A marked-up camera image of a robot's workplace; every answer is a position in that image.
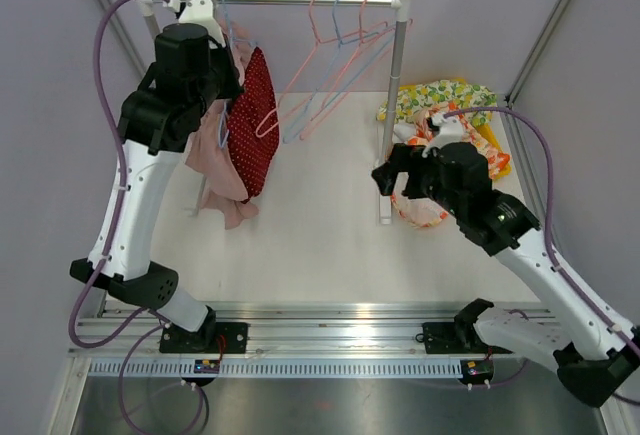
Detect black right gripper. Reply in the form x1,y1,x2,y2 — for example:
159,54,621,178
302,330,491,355
374,143,467,219

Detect orange floral skirt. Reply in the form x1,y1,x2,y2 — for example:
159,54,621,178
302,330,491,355
391,113,511,228

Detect blue wire hanger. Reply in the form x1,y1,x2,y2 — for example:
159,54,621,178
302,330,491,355
218,0,257,149
281,0,397,144

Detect lemon print skirt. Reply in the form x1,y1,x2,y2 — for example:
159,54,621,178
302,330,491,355
395,79,497,126

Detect red polka dot skirt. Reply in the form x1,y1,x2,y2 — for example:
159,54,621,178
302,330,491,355
227,48,280,202

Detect pink pleated skirt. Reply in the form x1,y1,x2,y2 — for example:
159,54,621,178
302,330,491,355
184,24,261,231

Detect pink wire hanger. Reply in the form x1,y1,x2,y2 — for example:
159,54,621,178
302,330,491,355
290,0,412,141
255,0,388,138

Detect white skirt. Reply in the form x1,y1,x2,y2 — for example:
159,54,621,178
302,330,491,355
393,122,416,143

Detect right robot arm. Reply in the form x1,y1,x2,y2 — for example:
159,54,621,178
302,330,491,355
371,142,639,408

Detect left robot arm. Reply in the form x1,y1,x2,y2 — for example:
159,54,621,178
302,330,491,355
70,23,241,353

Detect yellow plastic tray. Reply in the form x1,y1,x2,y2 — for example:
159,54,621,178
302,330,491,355
395,79,511,180

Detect white and silver clothes rack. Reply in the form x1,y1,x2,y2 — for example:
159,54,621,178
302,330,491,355
127,0,417,226

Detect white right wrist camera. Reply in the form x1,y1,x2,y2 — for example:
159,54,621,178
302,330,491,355
422,112,466,158

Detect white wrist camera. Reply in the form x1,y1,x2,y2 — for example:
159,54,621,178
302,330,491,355
422,112,466,158
163,0,228,48

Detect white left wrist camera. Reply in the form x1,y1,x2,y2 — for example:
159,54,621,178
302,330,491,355
163,0,228,48

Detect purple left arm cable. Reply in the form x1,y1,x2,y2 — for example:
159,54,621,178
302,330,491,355
68,0,174,349

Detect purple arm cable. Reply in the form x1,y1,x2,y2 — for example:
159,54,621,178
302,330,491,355
68,0,174,349
442,107,640,406

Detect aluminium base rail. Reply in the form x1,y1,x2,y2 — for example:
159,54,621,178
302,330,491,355
67,299,614,361

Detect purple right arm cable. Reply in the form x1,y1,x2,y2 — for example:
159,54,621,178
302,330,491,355
442,107,640,406

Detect slotted cable duct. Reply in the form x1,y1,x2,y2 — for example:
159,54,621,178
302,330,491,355
89,358,462,379

